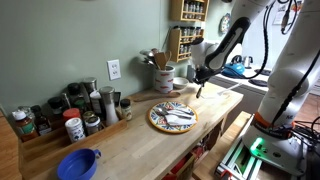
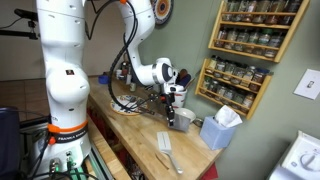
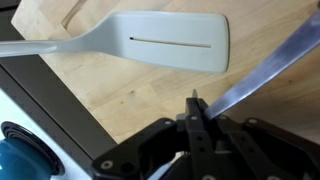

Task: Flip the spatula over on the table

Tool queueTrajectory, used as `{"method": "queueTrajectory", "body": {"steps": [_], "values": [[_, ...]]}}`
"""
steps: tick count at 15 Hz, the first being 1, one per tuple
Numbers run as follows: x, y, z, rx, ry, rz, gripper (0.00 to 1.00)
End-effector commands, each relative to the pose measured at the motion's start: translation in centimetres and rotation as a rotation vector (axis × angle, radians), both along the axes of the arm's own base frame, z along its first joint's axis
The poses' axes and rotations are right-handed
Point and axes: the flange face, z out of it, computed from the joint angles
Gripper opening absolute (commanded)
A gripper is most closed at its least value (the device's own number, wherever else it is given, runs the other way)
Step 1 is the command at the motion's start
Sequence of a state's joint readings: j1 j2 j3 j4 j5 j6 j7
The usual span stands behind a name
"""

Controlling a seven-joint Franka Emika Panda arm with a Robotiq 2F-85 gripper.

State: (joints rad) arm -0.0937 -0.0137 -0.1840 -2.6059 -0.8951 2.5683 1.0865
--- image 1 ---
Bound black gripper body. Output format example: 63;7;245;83
194;64;215;84

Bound black spatula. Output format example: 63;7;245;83
195;86;204;100

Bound wooden spatula utensil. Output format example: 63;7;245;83
153;50;173;71

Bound small white bowl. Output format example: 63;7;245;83
172;76;190;90

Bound blue kettle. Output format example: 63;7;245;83
222;54;246;78

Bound white utensil crock red fish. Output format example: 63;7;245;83
153;65;176;94

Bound wooden spice rack with labels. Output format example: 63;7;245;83
168;26;205;64

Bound metal fork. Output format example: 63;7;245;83
155;105;194;118

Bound white stove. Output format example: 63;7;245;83
206;43;278;101

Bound metal spoon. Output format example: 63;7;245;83
154;109;194;121

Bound small steel kettle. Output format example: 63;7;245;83
242;55;254;69

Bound wooden spoon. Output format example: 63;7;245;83
132;91;181;103

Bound colourful patterned plate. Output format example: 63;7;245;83
146;101;199;135

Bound steel ladle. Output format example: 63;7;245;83
139;49;156;67

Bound wooden spice rack single-shelf jars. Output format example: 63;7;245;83
169;0;210;23

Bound wooden bench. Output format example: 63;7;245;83
191;110;253;180

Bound small spice jar black lid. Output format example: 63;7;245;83
119;98;133;122

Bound tall salt grinder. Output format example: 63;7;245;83
98;85;120;127

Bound white squeeze bottle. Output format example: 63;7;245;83
89;90;104;116

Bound steel top grinder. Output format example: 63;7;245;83
82;77;98;96

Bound glass jar metal lid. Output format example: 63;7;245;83
82;110;103;136

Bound black cap bottle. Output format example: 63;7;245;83
67;82;84;101

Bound red lid jar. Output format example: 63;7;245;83
62;107;82;122

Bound white shaker jar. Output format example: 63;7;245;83
64;117;87;144

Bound blue plastic colander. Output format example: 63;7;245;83
56;148;102;180

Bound dark sauce bottle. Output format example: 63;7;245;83
30;104;53;136

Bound wooden condiment tray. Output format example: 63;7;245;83
18;109;129;179

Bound decorative wall plate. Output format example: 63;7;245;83
219;13;232;34

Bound white wall outlet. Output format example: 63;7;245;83
106;59;122;81

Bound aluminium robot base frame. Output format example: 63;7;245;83
214;114;309;178

